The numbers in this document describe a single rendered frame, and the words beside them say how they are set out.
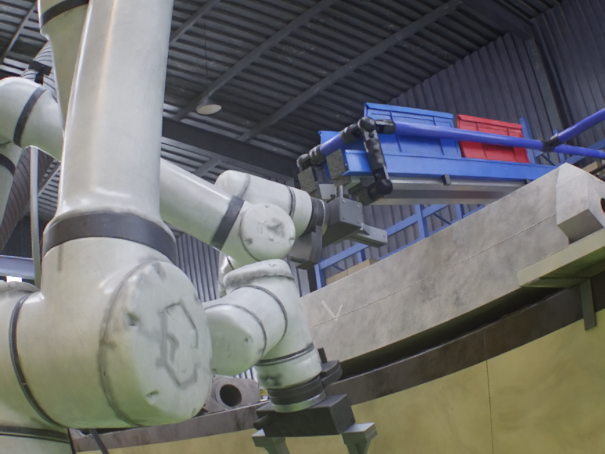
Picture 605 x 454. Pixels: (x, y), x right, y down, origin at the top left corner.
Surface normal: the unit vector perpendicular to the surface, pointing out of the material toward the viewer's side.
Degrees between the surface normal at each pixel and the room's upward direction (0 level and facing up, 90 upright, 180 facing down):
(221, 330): 113
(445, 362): 90
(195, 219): 128
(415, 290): 80
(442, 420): 90
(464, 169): 90
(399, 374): 90
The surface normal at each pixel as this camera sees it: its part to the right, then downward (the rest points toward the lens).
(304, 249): -0.81, -0.23
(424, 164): 0.59, -0.33
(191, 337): 0.93, -0.17
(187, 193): 0.21, -0.23
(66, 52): -0.20, 0.10
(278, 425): -0.53, 0.24
